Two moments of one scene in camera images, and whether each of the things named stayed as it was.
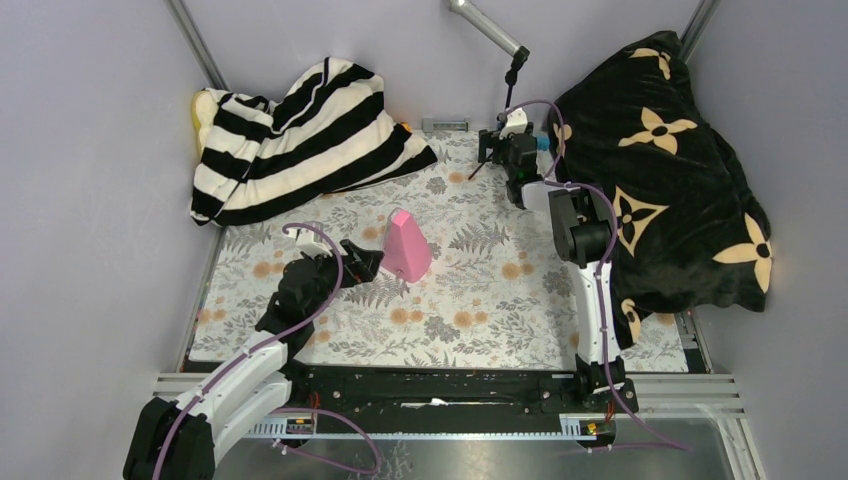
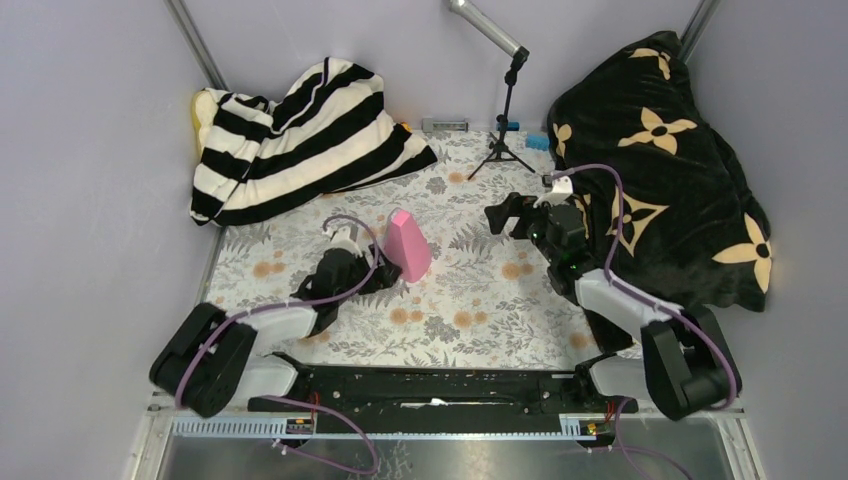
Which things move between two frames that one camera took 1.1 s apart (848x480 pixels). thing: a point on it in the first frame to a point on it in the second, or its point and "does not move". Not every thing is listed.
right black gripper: x=487 y=140 to x=515 y=205
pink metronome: x=407 y=251 does not move
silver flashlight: x=485 y=27 does not move
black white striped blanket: x=325 y=131 does not move
